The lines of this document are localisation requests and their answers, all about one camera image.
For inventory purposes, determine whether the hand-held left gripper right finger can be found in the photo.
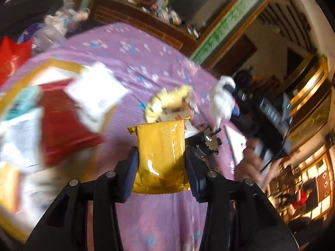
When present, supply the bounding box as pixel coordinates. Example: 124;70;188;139
184;150;299;251

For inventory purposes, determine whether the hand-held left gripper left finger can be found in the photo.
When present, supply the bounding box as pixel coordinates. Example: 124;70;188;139
25;146;139;251

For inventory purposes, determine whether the white cloth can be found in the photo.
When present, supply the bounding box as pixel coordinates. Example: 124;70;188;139
210;75;236;132

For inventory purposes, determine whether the gold foil packet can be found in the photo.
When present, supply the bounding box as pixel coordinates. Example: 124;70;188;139
128;120;192;195

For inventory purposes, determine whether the long red packet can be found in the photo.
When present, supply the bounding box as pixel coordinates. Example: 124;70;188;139
39;79;106;167

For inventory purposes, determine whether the white square packet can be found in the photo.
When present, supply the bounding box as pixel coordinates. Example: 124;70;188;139
65;61;129;134

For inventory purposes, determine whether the white pouch red print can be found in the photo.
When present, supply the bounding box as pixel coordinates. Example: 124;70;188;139
0;107;44;173

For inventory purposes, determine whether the yellow packet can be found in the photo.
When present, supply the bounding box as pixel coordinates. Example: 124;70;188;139
0;162;23;215

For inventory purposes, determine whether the light blue tissue pack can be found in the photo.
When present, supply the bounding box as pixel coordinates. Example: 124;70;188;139
5;86;43;121

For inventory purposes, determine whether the white foam box yellow tape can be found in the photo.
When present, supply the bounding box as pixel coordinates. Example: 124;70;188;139
0;59;119;242

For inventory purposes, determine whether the person's right hand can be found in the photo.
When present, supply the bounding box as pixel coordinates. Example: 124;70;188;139
234;137;281;189

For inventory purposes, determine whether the dark wooden door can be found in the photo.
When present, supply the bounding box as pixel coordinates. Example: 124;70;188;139
209;33;258;77

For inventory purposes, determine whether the black cylinder container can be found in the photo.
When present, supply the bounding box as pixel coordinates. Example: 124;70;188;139
186;127;223;160

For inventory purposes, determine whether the yellow crinkled wrapper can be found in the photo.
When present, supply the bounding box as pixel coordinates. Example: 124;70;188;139
145;85;193;124

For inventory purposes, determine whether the green bamboo painted panel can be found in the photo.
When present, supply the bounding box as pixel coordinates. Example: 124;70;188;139
191;0;274;66

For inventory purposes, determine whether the wooden cabinet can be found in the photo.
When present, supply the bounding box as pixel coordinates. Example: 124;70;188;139
88;0;198;56

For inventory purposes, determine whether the red plastic bag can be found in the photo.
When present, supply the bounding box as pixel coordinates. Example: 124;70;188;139
0;36;33;85

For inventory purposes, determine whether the purple plastic bag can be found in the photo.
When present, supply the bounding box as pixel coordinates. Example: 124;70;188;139
17;22;46;45

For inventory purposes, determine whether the black bag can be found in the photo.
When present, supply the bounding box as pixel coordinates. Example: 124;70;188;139
0;0;65;33

